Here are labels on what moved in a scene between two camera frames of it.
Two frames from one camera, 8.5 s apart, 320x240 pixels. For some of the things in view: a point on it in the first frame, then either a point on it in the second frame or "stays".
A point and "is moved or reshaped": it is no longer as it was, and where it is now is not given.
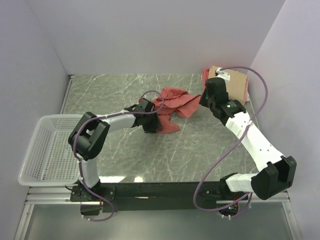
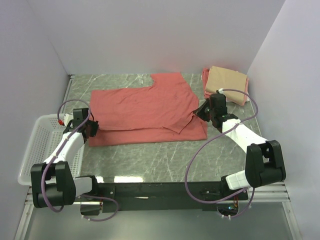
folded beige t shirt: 237,85 stays
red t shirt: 171,100 is moved or reshaped
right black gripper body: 206,100 to 213,113
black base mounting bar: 96,198 stays
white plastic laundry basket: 50,161 stays
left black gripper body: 150,123 to 88,122
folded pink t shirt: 205,76 stays
